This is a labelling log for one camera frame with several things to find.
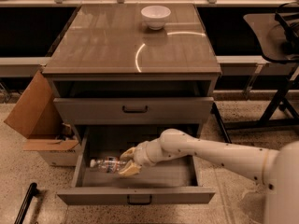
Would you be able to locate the black middle drawer handle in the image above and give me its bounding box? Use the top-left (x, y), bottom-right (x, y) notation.
top-left (127, 194), bottom-right (152, 205)

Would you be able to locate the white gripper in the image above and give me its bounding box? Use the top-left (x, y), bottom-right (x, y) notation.
top-left (118, 140), bottom-right (161, 176)

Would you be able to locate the black floor bar left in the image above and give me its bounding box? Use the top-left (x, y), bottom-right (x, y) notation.
top-left (14, 182), bottom-right (39, 224)

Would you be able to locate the black drawer handle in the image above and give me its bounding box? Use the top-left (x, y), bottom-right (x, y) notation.
top-left (122, 105), bottom-right (149, 114)
top-left (127, 194), bottom-right (152, 205)

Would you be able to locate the black top drawer handle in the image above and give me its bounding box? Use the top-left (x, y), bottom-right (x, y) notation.
top-left (122, 105), bottom-right (149, 114)

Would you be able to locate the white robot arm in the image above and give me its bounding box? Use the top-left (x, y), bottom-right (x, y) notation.
top-left (119, 129), bottom-right (299, 224)

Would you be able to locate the open cardboard box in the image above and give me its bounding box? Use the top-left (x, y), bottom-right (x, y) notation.
top-left (5, 72), bottom-right (81, 166)

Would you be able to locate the white ceramic bowl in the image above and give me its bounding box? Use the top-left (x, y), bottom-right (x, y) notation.
top-left (141, 6), bottom-right (171, 30)

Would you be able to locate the grey top drawer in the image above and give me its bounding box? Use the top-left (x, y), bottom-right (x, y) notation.
top-left (54, 97), bottom-right (213, 125)

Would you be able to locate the grey drawer cabinet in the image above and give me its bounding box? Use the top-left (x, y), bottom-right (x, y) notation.
top-left (43, 4), bottom-right (221, 139)

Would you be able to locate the grey open middle drawer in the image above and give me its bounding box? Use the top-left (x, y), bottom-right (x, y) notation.
top-left (58, 125), bottom-right (215, 205)

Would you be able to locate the black stand frame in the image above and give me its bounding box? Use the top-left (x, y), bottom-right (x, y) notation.
top-left (212, 65), bottom-right (299, 143)

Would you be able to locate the clear plastic water bottle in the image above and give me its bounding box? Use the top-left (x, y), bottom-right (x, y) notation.
top-left (90, 156), bottom-right (127, 174)

